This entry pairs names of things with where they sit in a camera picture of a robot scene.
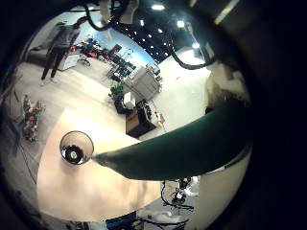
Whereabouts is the dark brown cabinet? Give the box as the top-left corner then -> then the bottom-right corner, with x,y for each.
125,106 -> 158,139

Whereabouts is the green potted plant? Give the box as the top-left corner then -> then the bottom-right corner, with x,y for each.
109,80 -> 127,103

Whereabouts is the person in dark grey top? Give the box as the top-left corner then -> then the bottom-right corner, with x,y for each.
39,19 -> 82,86

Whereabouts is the blue crate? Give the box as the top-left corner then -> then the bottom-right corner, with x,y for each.
105,211 -> 139,230

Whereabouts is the decorated small christmas tree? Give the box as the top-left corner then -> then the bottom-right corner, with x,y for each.
18,93 -> 46,144

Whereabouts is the thick black cable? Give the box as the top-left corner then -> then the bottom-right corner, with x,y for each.
164,28 -> 216,71

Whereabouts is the black looped cable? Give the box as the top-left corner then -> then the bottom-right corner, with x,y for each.
81,1 -> 142,33

